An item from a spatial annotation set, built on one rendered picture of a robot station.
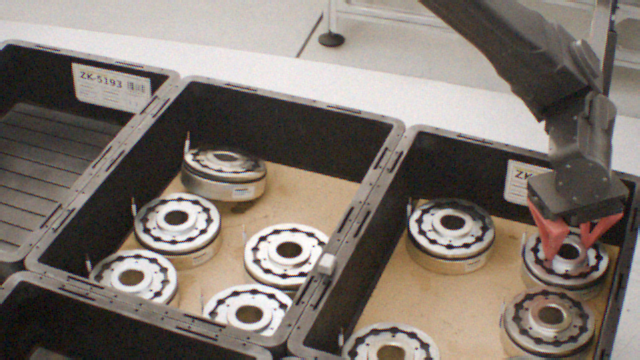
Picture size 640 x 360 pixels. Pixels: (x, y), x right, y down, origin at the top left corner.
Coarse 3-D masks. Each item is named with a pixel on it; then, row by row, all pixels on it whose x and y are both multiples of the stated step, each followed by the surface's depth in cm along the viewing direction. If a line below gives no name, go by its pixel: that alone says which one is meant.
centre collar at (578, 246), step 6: (564, 240) 118; (570, 240) 118; (576, 240) 118; (570, 246) 118; (576, 246) 117; (582, 246) 117; (582, 252) 116; (558, 258) 116; (576, 258) 116; (582, 258) 116; (558, 264) 115; (564, 264) 115; (570, 264) 115; (576, 264) 115; (582, 264) 115
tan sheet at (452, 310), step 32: (512, 224) 126; (512, 256) 121; (608, 256) 121; (384, 288) 117; (416, 288) 117; (448, 288) 117; (480, 288) 117; (512, 288) 117; (608, 288) 117; (384, 320) 113; (416, 320) 113; (448, 320) 113; (480, 320) 113; (448, 352) 110; (480, 352) 109
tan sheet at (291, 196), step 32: (192, 192) 131; (288, 192) 131; (320, 192) 131; (352, 192) 131; (224, 224) 126; (256, 224) 126; (320, 224) 126; (224, 256) 121; (192, 288) 117; (224, 288) 117
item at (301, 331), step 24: (408, 144) 122; (480, 144) 122; (504, 144) 122; (384, 192) 115; (360, 216) 112; (360, 240) 109; (624, 240) 109; (336, 264) 106; (624, 264) 105; (624, 288) 103; (312, 312) 100
